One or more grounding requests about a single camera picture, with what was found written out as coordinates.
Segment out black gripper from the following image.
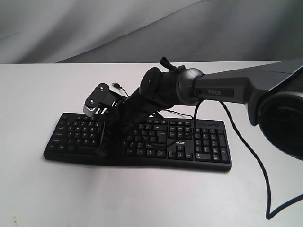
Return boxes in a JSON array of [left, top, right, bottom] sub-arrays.
[[95, 92, 175, 160]]

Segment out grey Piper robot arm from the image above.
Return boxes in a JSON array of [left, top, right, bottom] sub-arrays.
[[87, 58, 303, 159]]

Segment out black Acer keyboard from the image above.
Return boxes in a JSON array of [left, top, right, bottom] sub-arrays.
[[44, 113, 232, 172]]

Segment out grey fabric backdrop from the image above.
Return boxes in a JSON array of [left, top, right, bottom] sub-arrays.
[[0, 0, 303, 63]]

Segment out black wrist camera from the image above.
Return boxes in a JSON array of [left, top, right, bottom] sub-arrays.
[[83, 83, 122, 117]]

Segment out black keyboard USB cable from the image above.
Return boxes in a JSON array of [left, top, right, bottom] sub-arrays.
[[111, 81, 195, 121]]

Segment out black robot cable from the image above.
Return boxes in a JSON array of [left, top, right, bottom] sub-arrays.
[[139, 98, 303, 213]]

